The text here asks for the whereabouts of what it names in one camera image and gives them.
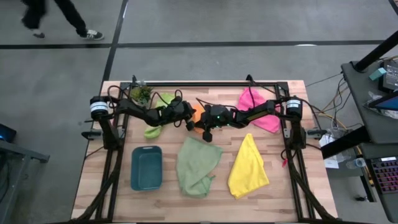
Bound orange microfiber towel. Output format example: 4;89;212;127
191;104;206;134

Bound pale green teal-edged towel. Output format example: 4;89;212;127
175;136;224;198

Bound lime green microfiber towel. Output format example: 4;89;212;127
143;92;175;140

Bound pink microfiber towel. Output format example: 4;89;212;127
238;87;282;134

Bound yellow microfiber towel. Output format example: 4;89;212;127
227;133;271;200

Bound small potted plant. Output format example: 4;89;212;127
129;83;154;105

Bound teal plastic bin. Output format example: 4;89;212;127
130;145;164;192

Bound white papers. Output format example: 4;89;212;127
318;126;352;169

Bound black side desk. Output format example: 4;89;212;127
320;60;398;223

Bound person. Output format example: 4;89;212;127
20;0;105;41

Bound clear water bottle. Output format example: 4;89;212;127
346;157;368;170

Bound small teal box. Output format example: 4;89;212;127
369;67;387;81

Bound grey metal stand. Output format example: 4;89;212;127
0;139;50;223

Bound black slanted pole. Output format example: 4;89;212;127
354;29;398;72

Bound black device with blue light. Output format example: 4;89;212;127
0;123;17;144

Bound backlit black keyboard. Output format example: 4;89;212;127
371;156;398;195

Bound black tablet device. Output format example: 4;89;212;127
381;60;398;94

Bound black aluminium table frame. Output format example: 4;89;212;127
70;81;340;223

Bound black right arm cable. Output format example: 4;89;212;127
195;77;321;114

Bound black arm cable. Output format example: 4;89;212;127
195;77;321;114
107;84;184;110

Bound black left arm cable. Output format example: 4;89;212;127
107;84;184;110

